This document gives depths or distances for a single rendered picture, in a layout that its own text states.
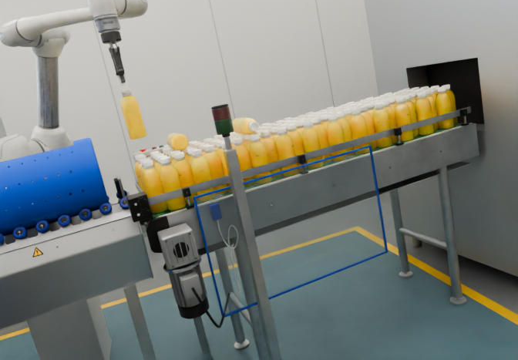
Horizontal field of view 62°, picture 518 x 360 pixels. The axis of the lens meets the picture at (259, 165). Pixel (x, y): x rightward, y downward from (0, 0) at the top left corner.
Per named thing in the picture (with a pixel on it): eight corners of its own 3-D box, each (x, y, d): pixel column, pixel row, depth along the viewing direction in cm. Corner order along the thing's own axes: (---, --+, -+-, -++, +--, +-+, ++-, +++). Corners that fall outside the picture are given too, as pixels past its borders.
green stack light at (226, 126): (214, 134, 155) (211, 121, 154) (231, 130, 157) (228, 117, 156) (220, 135, 149) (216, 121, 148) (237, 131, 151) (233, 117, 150)
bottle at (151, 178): (169, 206, 175) (158, 161, 171) (168, 210, 168) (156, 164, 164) (152, 210, 174) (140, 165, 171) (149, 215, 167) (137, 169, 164)
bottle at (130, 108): (146, 135, 184) (133, 91, 180) (148, 136, 177) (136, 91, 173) (129, 139, 182) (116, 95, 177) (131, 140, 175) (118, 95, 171)
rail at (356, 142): (149, 205, 162) (148, 197, 161) (469, 112, 215) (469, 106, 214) (150, 205, 161) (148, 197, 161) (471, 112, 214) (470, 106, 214)
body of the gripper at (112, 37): (99, 35, 173) (105, 58, 175) (99, 31, 165) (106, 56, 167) (119, 32, 176) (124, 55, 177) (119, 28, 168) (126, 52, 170)
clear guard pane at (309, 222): (223, 314, 170) (195, 198, 161) (385, 250, 196) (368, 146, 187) (223, 315, 170) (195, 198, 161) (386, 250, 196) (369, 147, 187)
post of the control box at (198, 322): (200, 349, 230) (154, 169, 211) (207, 347, 232) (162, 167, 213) (203, 353, 227) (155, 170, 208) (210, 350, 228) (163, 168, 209)
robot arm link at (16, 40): (10, 13, 185) (38, 13, 197) (-14, 23, 194) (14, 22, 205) (20, 45, 188) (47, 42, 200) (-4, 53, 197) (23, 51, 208)
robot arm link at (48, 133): (24, 162, 233) (58, 151, 251) (45, 172, 227) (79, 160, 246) (15, 13, 201) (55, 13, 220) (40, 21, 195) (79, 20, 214)
